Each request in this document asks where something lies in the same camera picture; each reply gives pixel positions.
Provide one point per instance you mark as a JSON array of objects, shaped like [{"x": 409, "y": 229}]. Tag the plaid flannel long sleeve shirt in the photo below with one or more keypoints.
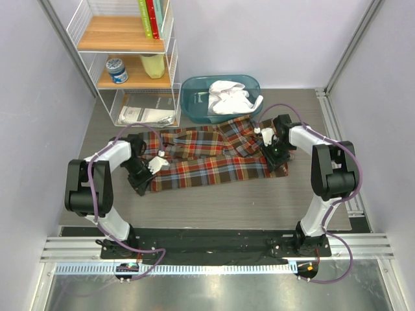
[{"x": 209, "y": 155}]

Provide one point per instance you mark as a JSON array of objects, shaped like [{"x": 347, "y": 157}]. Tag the white wire wooden shelf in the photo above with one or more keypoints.
[{"x": 102, "y": 30}]

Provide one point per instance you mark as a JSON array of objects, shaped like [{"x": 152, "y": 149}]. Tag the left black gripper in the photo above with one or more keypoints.
[{"x": 140, "y": 186}]

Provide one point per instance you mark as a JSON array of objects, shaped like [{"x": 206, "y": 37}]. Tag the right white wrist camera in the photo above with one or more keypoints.
[{"x": 267, "y": 135}]

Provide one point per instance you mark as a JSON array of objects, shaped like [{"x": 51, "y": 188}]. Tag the teal book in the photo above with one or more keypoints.
[{"x": 159, "y": 12}]

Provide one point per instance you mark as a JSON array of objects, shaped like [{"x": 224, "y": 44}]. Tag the teal plastic basin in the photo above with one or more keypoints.
[{"x": 194, "y": 97}]

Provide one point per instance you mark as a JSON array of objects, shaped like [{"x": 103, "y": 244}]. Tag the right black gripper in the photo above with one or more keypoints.
[{"x": 272, "y": 161}]

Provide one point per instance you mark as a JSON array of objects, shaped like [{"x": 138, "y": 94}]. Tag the yellow plastic container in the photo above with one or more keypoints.
[{"x": 153, "y": 65}]

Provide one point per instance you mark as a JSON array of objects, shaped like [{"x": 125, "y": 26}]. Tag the grey white booklet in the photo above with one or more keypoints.
[{"x": 153, "y": 110}]

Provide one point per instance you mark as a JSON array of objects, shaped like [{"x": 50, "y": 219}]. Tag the blue white jar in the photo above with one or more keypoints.
[{"x": 117, "y": 71}]

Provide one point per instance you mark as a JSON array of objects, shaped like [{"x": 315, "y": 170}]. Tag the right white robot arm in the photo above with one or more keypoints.
[{"x": 334, "y": 176}]

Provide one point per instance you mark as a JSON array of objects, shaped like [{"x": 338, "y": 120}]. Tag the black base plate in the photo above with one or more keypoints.
[{"x": 216, "y": 247}]

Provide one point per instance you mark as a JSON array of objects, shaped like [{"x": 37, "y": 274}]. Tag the white long sleeve shirt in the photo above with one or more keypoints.
[{"x": 230, "y": 98}]

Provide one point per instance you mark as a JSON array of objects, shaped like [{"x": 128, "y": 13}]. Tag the white slotted cable duct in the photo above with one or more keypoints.
[{"x": 127, "y": 268}]

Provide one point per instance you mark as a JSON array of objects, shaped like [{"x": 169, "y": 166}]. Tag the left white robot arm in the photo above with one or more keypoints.
[{"x": 89, "y": 192}]

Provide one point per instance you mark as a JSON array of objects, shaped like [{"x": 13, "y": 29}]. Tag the red book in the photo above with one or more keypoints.
[{"x": 152, "y": 17}]

